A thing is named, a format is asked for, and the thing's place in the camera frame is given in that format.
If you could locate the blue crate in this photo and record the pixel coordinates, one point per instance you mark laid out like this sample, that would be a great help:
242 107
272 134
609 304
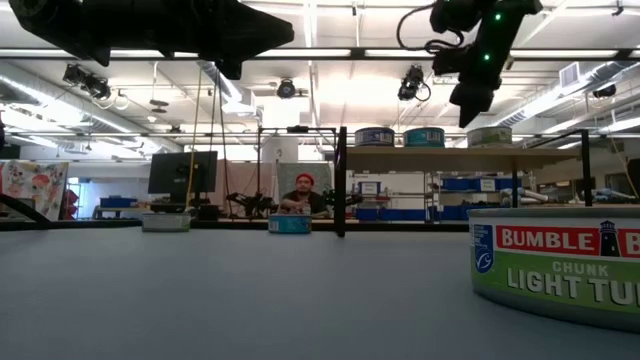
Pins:
117 202

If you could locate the pale green label tuna can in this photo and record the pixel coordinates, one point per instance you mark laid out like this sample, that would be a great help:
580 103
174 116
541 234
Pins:
166 222

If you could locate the colourful floral poster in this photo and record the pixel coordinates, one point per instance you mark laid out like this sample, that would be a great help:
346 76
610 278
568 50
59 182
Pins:
32 185

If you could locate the rack with blue bins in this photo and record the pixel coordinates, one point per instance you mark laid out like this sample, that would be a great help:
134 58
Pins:
457 184

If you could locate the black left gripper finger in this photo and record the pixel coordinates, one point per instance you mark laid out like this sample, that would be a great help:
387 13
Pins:
245 32

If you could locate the black round ceiling camera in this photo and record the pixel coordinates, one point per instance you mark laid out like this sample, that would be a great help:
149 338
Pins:
286 89

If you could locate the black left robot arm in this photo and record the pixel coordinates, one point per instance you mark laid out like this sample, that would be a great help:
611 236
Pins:
55 25

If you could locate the wooden shelf black frame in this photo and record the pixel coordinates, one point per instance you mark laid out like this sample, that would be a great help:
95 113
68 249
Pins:
450 160

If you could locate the grey partition panel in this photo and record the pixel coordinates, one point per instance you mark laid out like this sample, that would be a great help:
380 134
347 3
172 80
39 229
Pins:
312 169

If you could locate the person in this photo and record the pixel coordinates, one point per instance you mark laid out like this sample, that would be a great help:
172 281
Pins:
302 200

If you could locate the teal yellowfin tuna can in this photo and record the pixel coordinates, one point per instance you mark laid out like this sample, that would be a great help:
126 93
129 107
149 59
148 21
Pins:
425 138
290 225

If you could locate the black ceiling spotlight cluster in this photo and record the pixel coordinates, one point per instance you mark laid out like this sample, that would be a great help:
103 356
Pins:
87 82

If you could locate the white ceiling vent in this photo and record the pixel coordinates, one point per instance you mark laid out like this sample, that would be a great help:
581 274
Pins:
570 75

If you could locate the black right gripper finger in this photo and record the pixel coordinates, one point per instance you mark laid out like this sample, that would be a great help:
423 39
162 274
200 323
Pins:
472 116

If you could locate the pink partition panel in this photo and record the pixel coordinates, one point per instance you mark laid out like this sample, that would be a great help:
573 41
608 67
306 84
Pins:
240 175

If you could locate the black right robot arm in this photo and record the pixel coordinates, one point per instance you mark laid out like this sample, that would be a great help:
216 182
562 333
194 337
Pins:
495 35

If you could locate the dark blue tuna can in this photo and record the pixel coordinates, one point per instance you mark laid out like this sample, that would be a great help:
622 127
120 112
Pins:
375 137

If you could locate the black ceiling disc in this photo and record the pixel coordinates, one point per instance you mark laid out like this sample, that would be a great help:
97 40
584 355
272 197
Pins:
159 103

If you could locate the black computer monitor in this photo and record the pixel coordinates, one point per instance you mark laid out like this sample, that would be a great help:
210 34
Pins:
182 172

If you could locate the green Bumble Bee tuna can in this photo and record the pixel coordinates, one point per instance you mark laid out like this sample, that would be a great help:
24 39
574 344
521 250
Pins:
560 285
490 137

